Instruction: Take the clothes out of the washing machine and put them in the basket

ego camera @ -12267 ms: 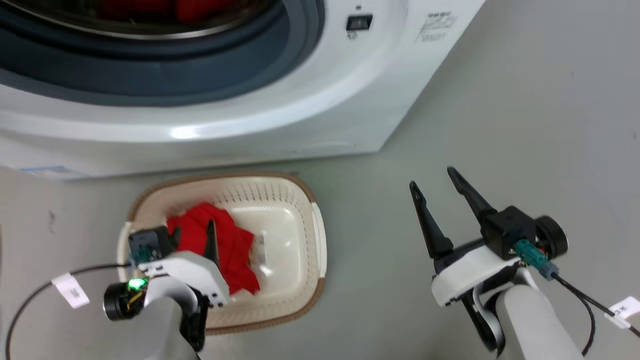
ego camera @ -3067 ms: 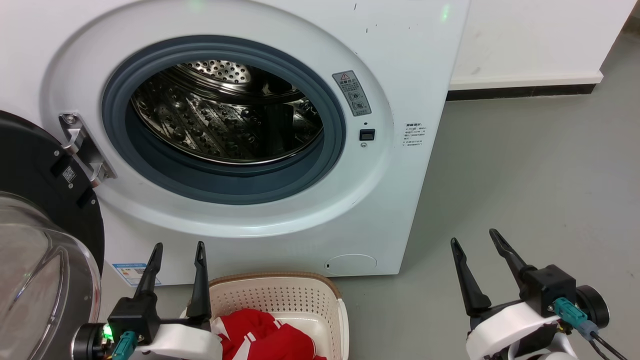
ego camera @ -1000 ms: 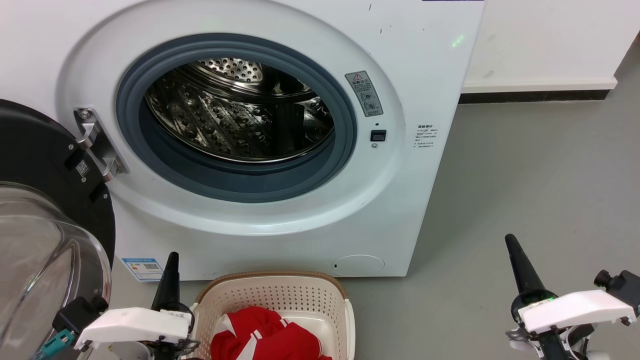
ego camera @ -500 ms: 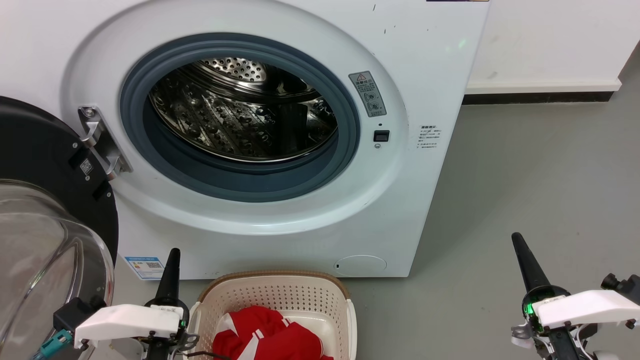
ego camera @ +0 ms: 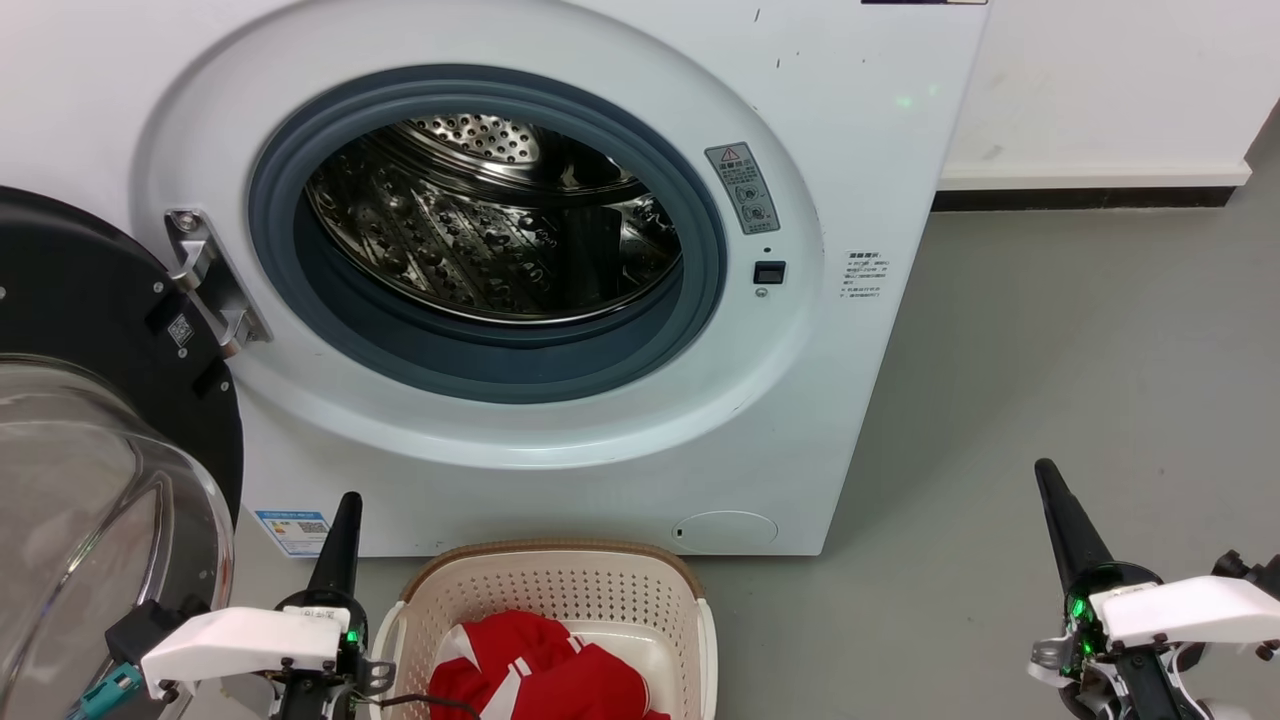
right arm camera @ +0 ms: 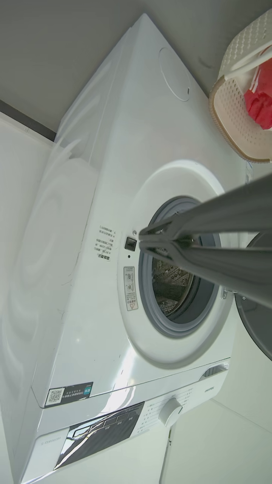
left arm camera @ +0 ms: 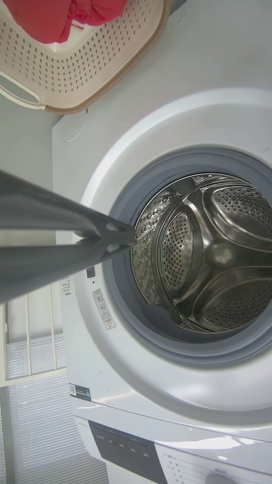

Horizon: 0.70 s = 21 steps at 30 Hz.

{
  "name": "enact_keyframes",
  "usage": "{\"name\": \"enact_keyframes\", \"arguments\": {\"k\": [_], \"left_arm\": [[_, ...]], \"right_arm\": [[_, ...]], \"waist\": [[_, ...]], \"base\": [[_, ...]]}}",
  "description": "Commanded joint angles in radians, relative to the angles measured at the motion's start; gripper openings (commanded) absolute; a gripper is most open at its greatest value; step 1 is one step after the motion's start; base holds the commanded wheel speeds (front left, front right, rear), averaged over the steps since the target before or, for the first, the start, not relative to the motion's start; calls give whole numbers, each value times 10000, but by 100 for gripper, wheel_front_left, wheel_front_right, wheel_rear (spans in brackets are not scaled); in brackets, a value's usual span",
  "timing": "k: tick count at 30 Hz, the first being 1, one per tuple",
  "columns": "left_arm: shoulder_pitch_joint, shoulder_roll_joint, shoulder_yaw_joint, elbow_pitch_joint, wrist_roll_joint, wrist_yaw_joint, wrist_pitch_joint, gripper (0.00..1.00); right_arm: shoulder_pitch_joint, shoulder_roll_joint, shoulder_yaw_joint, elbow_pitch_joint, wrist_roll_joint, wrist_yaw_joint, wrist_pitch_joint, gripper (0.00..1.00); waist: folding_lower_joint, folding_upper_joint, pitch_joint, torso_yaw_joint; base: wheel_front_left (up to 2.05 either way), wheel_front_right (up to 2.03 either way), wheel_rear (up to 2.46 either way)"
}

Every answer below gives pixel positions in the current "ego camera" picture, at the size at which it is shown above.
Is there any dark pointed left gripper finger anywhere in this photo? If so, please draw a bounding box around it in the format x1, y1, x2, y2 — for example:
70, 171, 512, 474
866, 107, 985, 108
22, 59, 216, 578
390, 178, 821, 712
305, 491, 363, 601

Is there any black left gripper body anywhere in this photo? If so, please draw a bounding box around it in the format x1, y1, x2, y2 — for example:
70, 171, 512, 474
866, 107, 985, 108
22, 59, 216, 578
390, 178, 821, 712
268, 590, 396, 720

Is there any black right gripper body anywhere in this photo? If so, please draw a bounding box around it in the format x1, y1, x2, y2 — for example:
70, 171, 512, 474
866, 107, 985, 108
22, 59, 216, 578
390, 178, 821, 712
1028, 562, 1211, 720

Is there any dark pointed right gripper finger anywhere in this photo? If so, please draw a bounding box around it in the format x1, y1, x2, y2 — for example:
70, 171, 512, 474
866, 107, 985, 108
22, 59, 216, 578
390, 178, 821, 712
1034, 458, 1116, 591

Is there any red garment with white stripes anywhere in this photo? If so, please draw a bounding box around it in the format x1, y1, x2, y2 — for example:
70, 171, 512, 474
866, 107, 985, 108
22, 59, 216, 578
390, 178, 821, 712
428, 610, 671, 720

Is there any cream perforated laundry basket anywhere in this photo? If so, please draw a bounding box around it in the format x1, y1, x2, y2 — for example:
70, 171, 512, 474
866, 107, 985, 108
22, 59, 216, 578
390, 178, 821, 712
370, 540, 718, 720

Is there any stainless steel washing machine drum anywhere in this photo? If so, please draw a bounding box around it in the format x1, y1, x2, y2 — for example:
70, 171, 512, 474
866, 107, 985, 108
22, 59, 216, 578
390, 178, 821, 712
305, 113, 684, 325

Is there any washing machine glass door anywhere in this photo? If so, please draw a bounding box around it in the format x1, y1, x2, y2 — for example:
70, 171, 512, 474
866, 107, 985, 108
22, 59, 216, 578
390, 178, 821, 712
0, 185, 246, 720

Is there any blue white energy label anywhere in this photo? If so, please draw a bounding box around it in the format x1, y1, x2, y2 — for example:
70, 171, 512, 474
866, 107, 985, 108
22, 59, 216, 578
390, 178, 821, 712
253, 509, 331, 558

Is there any white front-load washing machine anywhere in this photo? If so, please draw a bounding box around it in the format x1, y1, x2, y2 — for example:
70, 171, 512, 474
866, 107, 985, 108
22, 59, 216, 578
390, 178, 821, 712
0, 0, 991, 557

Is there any metal door hinge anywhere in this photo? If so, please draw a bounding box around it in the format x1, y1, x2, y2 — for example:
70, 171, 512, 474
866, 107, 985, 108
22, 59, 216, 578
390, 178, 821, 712
163, 208, 271, 359

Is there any grey rubber door gasket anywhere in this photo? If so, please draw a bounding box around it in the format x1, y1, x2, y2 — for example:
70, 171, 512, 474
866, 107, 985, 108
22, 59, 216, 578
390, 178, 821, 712
247, 64, 728, 405

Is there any small printed text label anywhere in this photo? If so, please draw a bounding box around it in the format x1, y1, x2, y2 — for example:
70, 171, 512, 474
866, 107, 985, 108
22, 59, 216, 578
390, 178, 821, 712
838, 250, 893, 301

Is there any round white filter cover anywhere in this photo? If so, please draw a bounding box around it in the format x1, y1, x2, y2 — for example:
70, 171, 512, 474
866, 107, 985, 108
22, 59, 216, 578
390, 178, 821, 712
671, 510, 779, 554

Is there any white and black baseboard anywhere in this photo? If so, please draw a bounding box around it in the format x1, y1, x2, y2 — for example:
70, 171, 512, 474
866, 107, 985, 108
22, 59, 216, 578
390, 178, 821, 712
932, 160, 1253, 211

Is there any grey warning sticker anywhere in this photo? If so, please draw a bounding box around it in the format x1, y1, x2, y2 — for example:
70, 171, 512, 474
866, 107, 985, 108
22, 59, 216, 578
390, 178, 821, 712
704, 142, 781, 237

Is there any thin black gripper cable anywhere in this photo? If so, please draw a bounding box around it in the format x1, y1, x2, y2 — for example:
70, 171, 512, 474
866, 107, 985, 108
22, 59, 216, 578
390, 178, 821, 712
380, 692, 481, 720

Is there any teal cable connector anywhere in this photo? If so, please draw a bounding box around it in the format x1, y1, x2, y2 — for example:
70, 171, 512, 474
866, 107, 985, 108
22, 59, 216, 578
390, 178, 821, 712
68, 665, 143, 720

